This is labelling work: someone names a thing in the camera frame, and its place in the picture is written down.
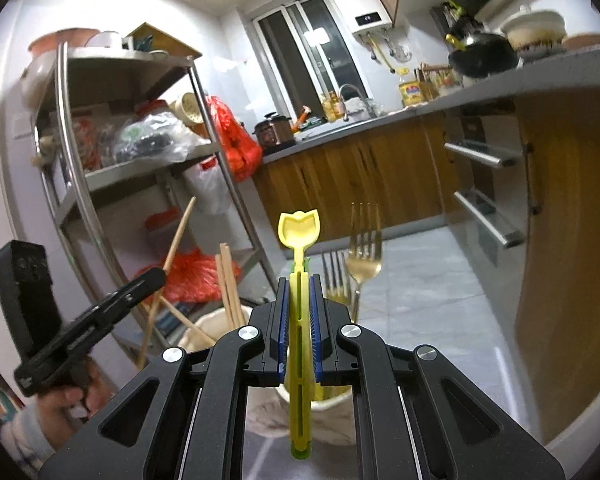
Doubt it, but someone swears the grey kitchen counter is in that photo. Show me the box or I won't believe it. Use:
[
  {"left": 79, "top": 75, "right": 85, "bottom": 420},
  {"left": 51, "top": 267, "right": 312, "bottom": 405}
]
[{"left": 261, "top": 42, "right": 600, "bottom": 164}]

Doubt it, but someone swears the beige plastic colander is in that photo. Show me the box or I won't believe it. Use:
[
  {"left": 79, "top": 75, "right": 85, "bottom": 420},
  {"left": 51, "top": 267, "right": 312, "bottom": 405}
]
[{"left": 172, "top": 92, "right": 207, "bottom": 127}]

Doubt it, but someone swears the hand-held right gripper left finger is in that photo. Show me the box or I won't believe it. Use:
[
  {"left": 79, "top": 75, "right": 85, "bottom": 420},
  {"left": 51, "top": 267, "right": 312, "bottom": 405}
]
[{"left": 37, "top": 276, "right": 288, "bottom": 480}]

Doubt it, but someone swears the white floral ceramic utensil holder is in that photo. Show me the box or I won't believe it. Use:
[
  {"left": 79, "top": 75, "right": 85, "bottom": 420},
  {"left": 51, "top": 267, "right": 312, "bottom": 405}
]
[{"left": 177, "top": 305, "right": 358, "bottom": 447}]

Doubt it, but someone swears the crumpled red plastic bag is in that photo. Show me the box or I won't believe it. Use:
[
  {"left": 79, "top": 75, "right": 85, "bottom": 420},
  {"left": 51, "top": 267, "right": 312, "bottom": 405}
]
[{"left": 134, "top": 246, "right": 242, "bottom": 304}]

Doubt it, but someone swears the wooden cabinet side panel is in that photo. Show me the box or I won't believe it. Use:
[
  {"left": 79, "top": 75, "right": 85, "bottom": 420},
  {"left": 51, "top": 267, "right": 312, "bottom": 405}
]
[{"left": 511, "top": 84, "right": 600, "bottom": 447}]

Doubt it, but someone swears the white plastic bag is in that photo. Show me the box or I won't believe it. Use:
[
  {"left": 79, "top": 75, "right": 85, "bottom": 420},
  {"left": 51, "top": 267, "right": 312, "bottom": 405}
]
[{"left": 184, "top": 156, "right": 232, "bottom": 217}]

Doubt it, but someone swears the yellow plastic spoon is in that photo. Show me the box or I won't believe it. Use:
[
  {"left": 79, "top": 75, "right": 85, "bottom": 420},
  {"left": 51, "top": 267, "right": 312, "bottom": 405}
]
[{"left": 277, "top": 210, "right": 322, "bottom": 461}]

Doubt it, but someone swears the white water heater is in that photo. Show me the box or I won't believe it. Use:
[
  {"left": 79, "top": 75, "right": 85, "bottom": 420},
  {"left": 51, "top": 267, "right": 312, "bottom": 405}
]
[{"left": 326, "top": 0, "right": 397, "bottom": 37}]

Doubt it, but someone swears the wooden base cabinet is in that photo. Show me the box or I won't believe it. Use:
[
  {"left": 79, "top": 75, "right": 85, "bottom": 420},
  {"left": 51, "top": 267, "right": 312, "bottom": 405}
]
[{"left": 251, "top": 119, "right": 462, "bottom": 262}]

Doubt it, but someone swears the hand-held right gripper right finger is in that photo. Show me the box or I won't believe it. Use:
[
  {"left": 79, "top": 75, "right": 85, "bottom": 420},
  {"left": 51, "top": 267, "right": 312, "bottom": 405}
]
[{"left": 309, "top": 274, "right": 563, "bottom": 480}]

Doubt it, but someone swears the yellow cooking oil bottle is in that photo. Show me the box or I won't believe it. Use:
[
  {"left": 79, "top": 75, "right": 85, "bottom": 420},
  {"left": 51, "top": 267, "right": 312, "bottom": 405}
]
[{"left": 398, "top": 72, "right": 424, "bottom": 107}]

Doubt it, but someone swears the person's left hand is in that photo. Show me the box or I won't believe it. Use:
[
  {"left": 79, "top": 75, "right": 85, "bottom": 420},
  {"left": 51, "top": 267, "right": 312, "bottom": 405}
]
[{"left": 34, "top": 360, "right": 115, "bottom": 452}]

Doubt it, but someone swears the chrome kitchen faucet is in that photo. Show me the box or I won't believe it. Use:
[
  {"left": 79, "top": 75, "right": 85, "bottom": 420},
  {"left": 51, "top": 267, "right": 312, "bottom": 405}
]
[{"left": 338, "top": 83, "right": 372, "bottom": 112}]

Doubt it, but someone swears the grey striped tablecloth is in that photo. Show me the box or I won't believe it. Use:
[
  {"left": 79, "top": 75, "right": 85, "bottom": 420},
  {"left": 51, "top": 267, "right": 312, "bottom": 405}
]
[{"left": 240, "top": 430, "right": 363, "bottom": 480}]

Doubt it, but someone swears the black wok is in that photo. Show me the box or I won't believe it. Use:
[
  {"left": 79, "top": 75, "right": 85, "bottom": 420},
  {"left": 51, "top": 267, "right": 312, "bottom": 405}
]
[{"left": 446, "top": 31, "right": 522, "bottom": 79}]

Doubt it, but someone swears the gold metal fork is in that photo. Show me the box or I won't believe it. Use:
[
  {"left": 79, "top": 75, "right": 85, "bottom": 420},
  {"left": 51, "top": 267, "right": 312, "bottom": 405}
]
[
  {"left": 321, "top": 251, "right": 354, "bottom": 307},
  {"left": 345, "top": 203, "right": 384, "bottom": 324}
]

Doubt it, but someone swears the person's left forearm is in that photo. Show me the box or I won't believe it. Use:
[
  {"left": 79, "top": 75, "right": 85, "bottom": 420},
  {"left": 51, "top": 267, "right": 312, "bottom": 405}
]
[{"left": 0, "top": 399, "right": 57, "bottom": 472}]

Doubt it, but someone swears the kitchen window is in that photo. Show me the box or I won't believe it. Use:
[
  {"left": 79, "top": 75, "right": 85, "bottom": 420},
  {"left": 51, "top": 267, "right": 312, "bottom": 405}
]
[{"left": 251, "top": 0, "right": 369, "bottom": 122}]

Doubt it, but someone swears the long silver drawer handle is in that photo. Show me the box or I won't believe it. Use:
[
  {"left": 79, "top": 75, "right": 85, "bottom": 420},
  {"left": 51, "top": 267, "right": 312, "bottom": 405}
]
[
  {"left": 444, "top": 139, "right": 524, "bottom": 169},
  {"left": 453, "top": 190, "right": 526, "bottom": 249}
]

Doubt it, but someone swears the pink shallow bowl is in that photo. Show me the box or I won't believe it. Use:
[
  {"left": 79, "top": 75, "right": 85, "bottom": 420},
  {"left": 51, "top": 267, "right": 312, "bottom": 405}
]
[{"left": 561, "top": 33, "right": 600, "bottom": 52}]

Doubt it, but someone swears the metal storage rack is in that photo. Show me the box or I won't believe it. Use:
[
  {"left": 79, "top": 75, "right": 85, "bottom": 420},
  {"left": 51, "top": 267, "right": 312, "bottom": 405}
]
[{"left": 0, "top": 41, "right": 277, "bottom": 358}]

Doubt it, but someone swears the clear plastic bag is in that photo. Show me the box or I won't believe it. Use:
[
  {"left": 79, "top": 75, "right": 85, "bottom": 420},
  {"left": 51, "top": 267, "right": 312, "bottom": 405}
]
[{"left": 99, "top": 111, "right": 217, "bottom": 167}]

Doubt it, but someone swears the dark rice cooker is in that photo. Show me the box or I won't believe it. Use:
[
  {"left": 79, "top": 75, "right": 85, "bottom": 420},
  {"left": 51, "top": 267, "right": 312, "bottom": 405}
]
[{"left": 253, "top": 112, "right": 297, "bottom": 157}]

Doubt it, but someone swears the pink plastic basin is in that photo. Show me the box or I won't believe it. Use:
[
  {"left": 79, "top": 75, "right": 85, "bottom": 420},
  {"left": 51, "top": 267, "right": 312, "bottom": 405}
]
[{"left": 28, "top": 28, "right": 102, "bottom": 59}]

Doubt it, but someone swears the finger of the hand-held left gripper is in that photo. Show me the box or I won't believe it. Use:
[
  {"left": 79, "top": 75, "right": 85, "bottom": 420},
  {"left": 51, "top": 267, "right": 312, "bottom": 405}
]
[{"left": 86, "top": 266, "right": 167, "bottom": 322}]

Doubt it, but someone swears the hanging red plastic bag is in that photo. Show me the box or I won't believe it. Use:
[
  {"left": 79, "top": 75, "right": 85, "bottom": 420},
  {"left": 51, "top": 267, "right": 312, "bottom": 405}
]
[{"left": 204, "top": 94, "right": 264, "bottom": 182}]

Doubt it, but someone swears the wooden chopstick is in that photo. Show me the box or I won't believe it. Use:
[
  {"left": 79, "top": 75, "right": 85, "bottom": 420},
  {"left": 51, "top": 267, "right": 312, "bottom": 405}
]
[
  {"left": 158, "top": 296, "right": 217, "bottom": 348},
  {"left": 139, "top": 196, "right": 197, "bottom": 369},
  {"left": 218, "top": 254, "right": 240, "bottom": 332},
  {"left": 221, "top": 242, "right": 249, "bottom": 329}
]

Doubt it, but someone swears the flat cardboard box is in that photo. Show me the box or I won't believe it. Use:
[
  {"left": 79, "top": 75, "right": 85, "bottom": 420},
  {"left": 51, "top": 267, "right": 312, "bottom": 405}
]
[{"left": 122, "top": 22, "right": 204, "bottom": 59}]

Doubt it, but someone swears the white lidded pot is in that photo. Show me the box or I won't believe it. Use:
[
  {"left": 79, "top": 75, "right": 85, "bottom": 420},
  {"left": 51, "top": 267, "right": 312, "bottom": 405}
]
[{"left": 499, "top": 8, "right": 567, "bottom": 52}]

